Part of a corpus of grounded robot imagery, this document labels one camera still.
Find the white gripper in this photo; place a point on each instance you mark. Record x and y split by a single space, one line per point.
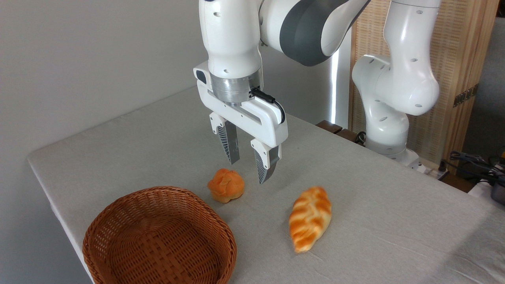
268 124

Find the long braided bread loaf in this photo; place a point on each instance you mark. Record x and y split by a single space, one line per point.
309 221

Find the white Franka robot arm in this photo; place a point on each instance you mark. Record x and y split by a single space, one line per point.
402 79

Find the round knotted bread roll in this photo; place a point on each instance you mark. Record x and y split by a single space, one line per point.
227 185

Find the dark brown wooden block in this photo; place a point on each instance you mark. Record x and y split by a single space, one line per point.
329 126
349 136

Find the brown woven wicker basket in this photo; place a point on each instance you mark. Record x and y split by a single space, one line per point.
158 244

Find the grey tablecloth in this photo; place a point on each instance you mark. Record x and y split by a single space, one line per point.
375 221

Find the metal screen hinge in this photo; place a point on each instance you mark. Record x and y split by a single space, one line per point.
465 95

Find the wooden bamboo folding screen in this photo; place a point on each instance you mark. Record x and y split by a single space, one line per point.
457 47

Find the dark grey round object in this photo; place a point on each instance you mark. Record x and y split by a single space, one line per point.
499 194

